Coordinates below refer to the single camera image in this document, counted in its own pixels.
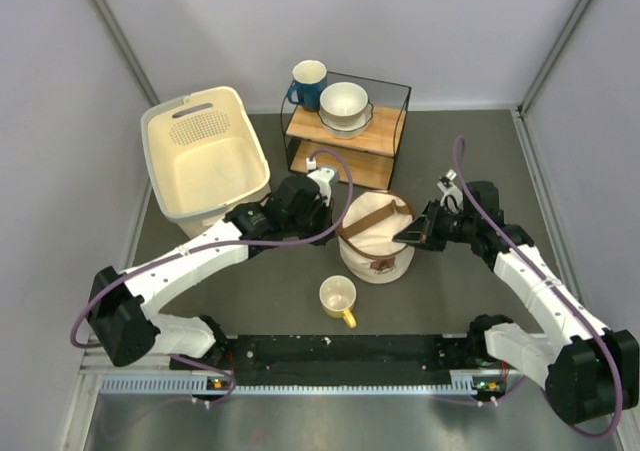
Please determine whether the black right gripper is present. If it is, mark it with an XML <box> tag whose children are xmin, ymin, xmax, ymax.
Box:
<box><xmin>396</xmin><ymin>198</ymin><xmax>478</xmax><ymax>252</ymax></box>

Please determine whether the cream round laundry bag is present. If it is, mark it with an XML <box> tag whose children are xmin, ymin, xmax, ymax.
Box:
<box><xmin>337</xmin><ymin>191</ymin><xmax>415</xmax><ymax>285</ymax></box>

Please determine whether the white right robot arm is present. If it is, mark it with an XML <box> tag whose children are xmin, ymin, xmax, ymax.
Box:
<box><xmin>393</xmin><ymin>181</ymin><xmax>639</xmax><ymax>425</ymax></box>

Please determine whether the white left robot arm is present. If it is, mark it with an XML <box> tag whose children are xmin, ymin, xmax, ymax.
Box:
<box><xmin>87</xmin><ymin>168</ymin><xmax>338</xmax><ymax>368</ymax></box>

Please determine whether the cream plastic laundry basket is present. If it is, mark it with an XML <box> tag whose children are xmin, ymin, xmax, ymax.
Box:
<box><xmin>141</xmin><ymin>86</ymin><xmax>271</xmax><ymax>238</ymax></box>

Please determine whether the white scalloped plate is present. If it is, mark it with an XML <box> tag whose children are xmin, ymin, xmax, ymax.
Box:
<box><xmin>318</xmin><ymin>103</ymin><xmax>374</xmax><ymax>139</ymax></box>

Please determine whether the yellow ceramic mug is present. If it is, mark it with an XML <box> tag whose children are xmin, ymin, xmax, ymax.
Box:
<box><xmin>319</xmin><ymin>275</ymin><xmax>357</xmax><ymax>329</ymax></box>

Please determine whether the white ceramic bowl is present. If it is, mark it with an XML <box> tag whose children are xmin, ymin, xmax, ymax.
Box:
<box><xmin>318</xmin><ymin>82</ymin><xmax>369</xmax><ymax>127</ymax></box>

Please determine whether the blue ceramic mug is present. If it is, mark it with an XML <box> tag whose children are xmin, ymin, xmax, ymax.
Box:
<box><xmin>287</xmin><ymin>60</ymin><xmax>327</xmax><ymax>112</ymax></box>

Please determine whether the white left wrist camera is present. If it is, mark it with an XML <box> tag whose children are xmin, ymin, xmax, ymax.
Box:
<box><xmin>305</xmin><ymin>157</ymin><xmax>340</xmax><ymax>201</ymax></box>

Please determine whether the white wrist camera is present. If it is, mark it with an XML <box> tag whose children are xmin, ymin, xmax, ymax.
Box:
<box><xmin>437</xmin><ymin>169</ymin><xmax>462</xmax><ymax>204</ymax></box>
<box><xmin>305</xmin><ymin>157</ymin><xmax>340</xmax><ymax>201</ymax></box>

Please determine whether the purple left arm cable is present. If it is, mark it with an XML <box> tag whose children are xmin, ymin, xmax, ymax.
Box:
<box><xmin>68</xmin><ymin>149</ymin><xmax>355</xmax><ymax>407</ymax></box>

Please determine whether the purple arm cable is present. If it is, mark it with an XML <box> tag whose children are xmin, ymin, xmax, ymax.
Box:
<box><xmin>452</xmin><ymin>136</ymin><xmax>626</xmax><ymax>440</ymax></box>
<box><xmin>68</xmin><ymin>149</ymin><xmax>355</xmax><ymax>407</ymax></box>

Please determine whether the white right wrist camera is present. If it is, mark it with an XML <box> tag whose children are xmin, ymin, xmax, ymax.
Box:
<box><xmin>437</xmin><ymin>169</ymin><xmax>462</xmax><ymax>204</ymax></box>

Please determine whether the black wire wooden shelf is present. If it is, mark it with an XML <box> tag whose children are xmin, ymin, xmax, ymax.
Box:
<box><xmin>280</xmin><ymin>71</ymin><xmax>412</xmax><ymax>190</ymax></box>

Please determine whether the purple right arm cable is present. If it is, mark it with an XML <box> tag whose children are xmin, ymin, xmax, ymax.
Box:
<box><xmin>452</xmin><ymin>136</ymin><xmax>626</xmax><ymax>440</ymax></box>

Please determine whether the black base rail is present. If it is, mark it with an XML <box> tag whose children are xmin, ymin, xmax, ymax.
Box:
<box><xmin>169</xmin><ymin>333</ymin><xmax>506</xmax><ymax>387</ymax></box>

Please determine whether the grey slotted cable duct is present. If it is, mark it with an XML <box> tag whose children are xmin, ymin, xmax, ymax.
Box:
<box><xmin>100</xmin><ymin>375</ymin><xmax>498</xmax><ymax>396</ymax></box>

